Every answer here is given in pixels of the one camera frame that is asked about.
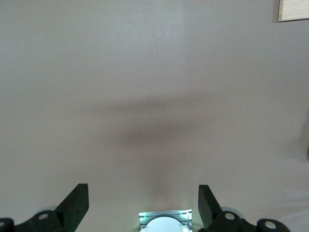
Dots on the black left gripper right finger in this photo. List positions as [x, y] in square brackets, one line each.
[210, 210]

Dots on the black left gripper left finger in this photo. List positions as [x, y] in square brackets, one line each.
[72, 207]

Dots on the bamboo cutting board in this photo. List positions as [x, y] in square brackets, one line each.
[294, 10]

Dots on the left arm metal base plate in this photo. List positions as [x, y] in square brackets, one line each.
[164, 213]

